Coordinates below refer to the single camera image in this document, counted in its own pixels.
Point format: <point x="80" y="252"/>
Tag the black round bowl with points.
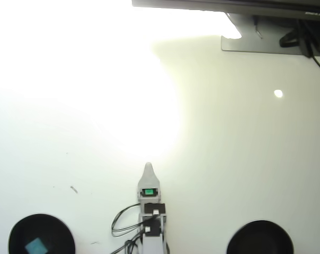
<point x="259" y="238"/>
<point x="56" y="232"/>

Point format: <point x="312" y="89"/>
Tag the blue cube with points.
<point x="36" y="247"/>

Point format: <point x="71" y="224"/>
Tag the grey gripper with motor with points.
<point x="149" y="198"/>

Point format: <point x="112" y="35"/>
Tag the dark computer monitor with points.
<point x="229" y="5"/>

